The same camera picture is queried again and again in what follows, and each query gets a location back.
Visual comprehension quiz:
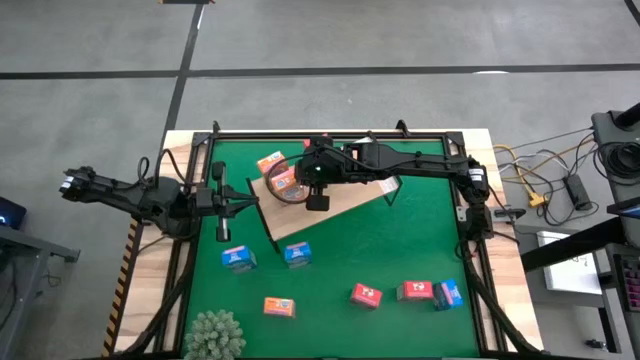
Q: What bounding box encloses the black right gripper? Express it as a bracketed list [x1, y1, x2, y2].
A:
[293, 135, 354, 212]

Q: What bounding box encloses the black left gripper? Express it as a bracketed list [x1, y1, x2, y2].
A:
[194, 161, 260, 243]

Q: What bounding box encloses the orange Mini Wheats cereal box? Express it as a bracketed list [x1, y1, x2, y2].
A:
[272, 167, 304, 203]
[262, 295, 297, 320]
[256, 150, 290, 177]

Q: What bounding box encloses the blue Rice Krispies cereal box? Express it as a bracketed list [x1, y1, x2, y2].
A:
[431, 278, 465, 312]
[282, 241, 314, 270]
[221, 244, 258, 274]

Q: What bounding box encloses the green table mat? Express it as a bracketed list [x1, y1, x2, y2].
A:
[182, 139, 481, 359]

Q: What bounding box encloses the green artificial succulent plant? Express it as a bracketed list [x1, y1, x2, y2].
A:
[183, 308, 247, 360]

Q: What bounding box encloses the black orange striped edge strip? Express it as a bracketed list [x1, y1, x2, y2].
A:
[101, 219, 139, 357]

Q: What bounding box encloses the grey metal table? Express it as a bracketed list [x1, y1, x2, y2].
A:
[0, 224, 81, 360]

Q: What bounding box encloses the black device with blue light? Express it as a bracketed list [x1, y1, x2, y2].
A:
[0, 195, 28, 230]

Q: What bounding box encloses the white paper sheet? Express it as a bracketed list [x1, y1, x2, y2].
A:
[535, 230, 604, 296]

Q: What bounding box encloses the large computer monitor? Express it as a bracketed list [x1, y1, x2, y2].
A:
[606, 195, 640, 221]

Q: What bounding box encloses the black computer desk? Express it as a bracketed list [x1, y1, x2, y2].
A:
[519, 197, 640, 360]

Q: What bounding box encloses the backlit computer keyboard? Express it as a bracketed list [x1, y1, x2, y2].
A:
[621, 252, 640, 312]

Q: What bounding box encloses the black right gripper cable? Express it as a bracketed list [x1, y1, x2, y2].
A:
[265, 158, 307, 205]

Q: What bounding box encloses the black aluminium rig frame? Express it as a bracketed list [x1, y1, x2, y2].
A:
[107, 118, 546, 360]

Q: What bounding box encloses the yellow cable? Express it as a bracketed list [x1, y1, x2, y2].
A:
[493, 143, 539, 199]

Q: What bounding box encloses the coiled black cable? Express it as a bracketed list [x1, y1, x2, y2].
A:
[594, 139, 640, 180]

